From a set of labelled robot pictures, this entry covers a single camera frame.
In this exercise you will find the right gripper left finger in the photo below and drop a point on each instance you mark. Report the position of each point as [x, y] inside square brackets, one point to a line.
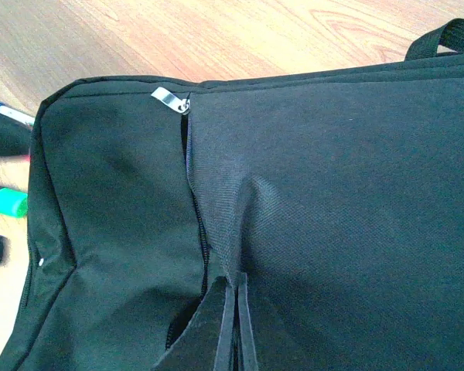
[207, 343]

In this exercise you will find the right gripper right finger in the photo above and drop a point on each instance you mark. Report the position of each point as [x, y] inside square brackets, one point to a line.
[247, 357]

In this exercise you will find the green black highlighter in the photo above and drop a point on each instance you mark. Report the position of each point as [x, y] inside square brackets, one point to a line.
[13, 202]

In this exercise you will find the pink black highlighter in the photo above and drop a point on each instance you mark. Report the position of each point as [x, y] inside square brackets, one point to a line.
[15, 138]

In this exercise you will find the blue white marker pen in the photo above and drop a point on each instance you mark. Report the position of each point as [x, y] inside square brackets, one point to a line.
[16, 115]

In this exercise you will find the black student backpack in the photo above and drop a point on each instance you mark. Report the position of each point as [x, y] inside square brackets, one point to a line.
[340, 194]

